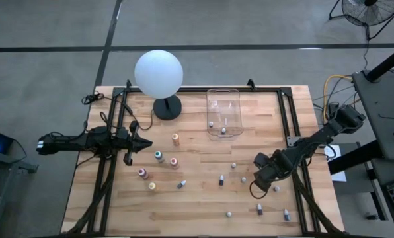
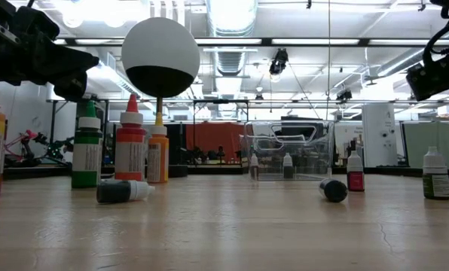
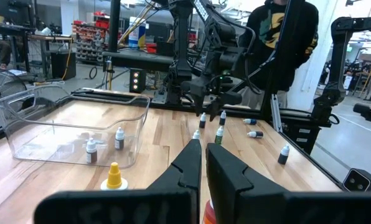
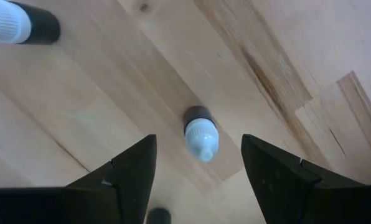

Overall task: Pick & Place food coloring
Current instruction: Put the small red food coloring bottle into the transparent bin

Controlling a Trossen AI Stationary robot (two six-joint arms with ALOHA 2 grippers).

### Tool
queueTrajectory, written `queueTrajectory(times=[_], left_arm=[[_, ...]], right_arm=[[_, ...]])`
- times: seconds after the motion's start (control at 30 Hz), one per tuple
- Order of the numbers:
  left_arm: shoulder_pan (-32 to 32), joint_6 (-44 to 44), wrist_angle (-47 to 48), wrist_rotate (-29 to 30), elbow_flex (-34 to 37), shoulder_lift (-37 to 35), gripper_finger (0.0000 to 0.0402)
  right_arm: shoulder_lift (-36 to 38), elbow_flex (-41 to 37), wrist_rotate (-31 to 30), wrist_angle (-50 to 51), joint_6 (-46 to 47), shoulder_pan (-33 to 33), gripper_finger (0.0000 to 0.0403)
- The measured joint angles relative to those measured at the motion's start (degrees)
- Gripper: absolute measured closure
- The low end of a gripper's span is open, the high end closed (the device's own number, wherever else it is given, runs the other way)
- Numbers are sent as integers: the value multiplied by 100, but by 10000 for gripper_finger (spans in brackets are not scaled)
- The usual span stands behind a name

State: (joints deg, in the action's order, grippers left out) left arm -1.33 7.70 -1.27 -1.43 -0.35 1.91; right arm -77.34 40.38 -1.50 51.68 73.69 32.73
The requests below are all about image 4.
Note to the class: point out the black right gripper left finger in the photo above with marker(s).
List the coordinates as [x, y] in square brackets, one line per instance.
[79, 202]

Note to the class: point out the small green dropper bottle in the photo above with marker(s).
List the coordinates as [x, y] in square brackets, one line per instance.
[33, 26]

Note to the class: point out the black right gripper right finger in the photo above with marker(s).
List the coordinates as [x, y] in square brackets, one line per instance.
[297, 193]

